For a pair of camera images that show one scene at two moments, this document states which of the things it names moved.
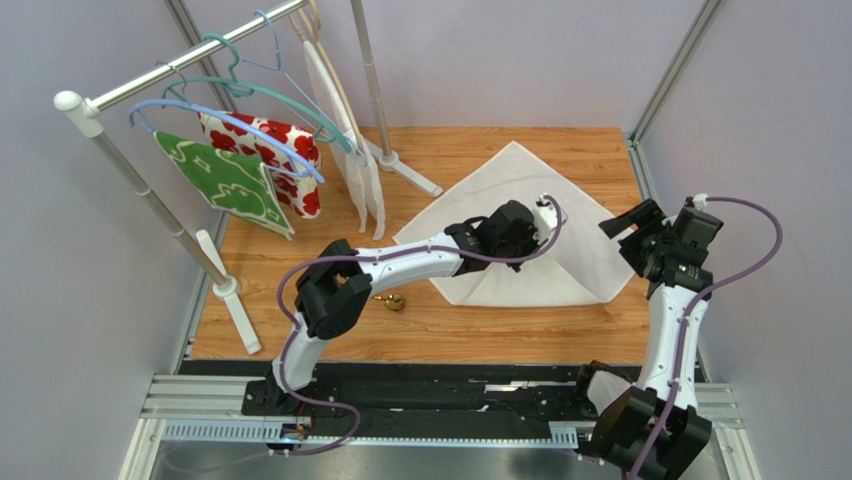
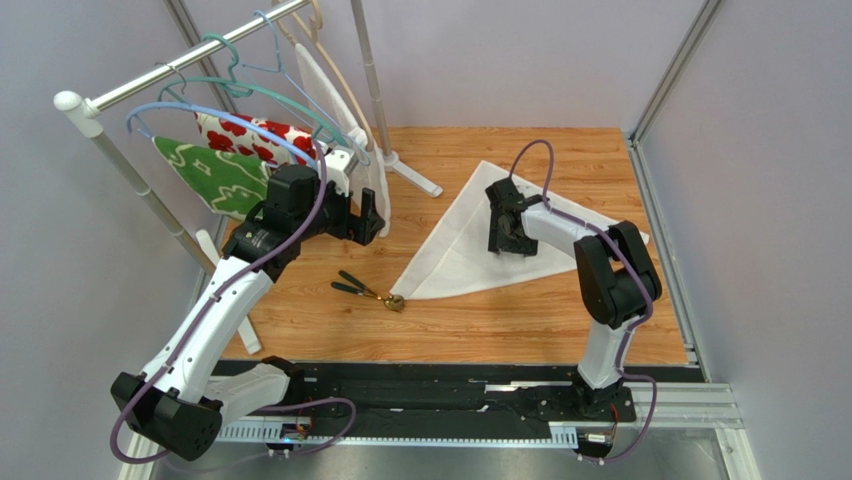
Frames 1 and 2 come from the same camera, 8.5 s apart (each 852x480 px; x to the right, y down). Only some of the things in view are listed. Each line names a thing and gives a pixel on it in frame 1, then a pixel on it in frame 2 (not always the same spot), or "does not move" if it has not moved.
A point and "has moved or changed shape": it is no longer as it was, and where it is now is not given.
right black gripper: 641,235 -> 502,217
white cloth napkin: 584,266 has moved or changed shape
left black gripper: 532,241 -> 361,229
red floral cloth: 297,188 does not move
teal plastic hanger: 240,87 does not move
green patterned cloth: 241,189 does not move
